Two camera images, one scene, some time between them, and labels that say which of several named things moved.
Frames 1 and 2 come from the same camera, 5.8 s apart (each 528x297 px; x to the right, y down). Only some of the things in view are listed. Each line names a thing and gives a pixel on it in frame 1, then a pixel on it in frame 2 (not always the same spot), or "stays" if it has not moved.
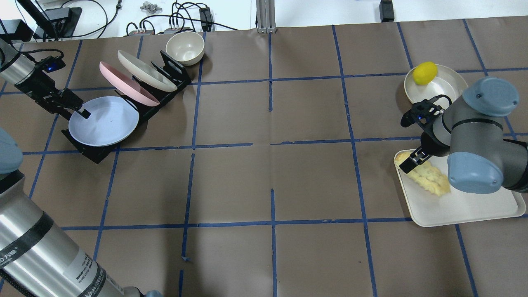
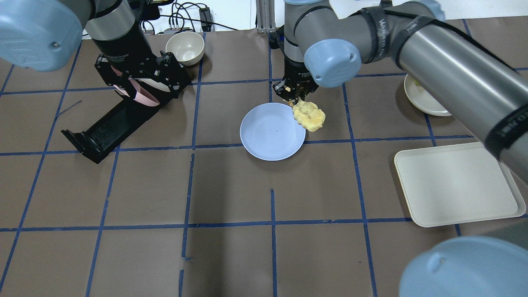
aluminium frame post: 266,16 stays
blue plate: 112,119 to 269,132
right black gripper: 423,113 to 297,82
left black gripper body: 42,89 to 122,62
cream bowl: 186,48 stays
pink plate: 126,85 stays
